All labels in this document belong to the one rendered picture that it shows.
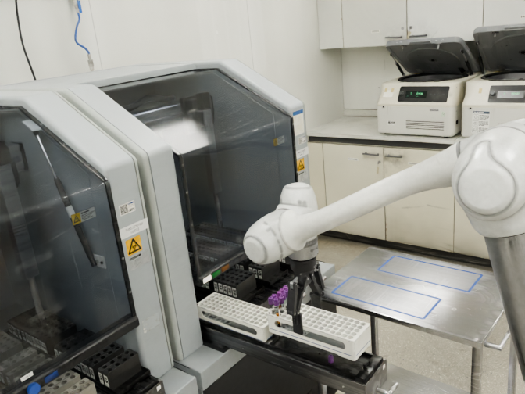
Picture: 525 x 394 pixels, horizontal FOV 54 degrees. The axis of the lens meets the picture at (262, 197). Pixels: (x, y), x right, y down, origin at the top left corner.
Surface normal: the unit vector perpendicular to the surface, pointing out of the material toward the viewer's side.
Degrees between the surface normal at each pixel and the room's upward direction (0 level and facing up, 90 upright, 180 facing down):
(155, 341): 90
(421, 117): 90
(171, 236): 90
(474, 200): 81
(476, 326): 0
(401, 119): 90
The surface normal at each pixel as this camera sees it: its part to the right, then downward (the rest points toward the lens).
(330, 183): -0.61, 0.31
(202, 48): 0.79, 0.12
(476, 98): -0.56, -0.22
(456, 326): -0.10, -0.94
